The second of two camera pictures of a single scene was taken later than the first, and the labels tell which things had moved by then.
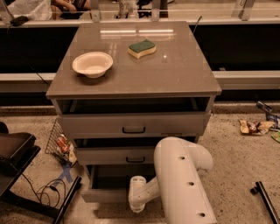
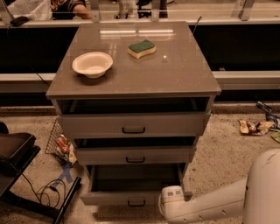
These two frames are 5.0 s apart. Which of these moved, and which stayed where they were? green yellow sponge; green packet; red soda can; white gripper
Moved: white gripper
Stayed: green packet; red soda can; green yellow sponge
